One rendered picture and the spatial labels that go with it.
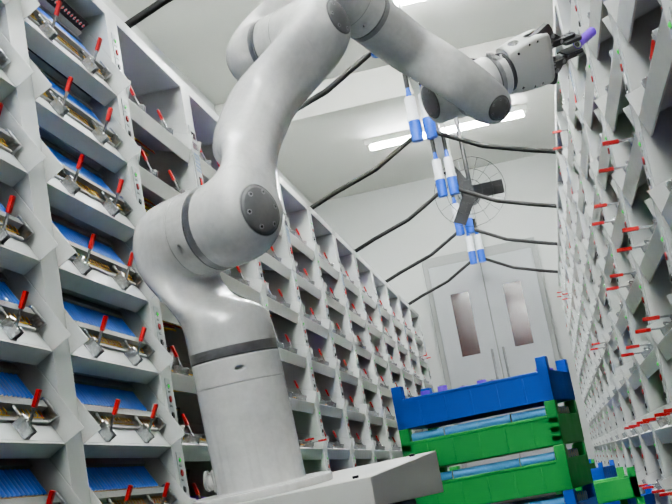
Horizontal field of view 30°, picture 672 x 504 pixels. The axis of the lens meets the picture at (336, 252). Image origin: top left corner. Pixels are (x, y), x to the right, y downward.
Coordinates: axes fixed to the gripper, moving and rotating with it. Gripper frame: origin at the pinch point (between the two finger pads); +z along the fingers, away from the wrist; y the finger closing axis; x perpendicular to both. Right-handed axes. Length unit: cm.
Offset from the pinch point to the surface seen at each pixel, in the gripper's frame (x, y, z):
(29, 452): -26, 48, -116
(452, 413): 17, 52, -48
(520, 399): 25, 50, -38
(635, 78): 2.7, 10.6, 12.5
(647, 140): 9.5, 20.4, 8.5
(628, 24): 3.9, -1.2, 11.1
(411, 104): -342, 156, 147
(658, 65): 32.8, -5.9, -6.9
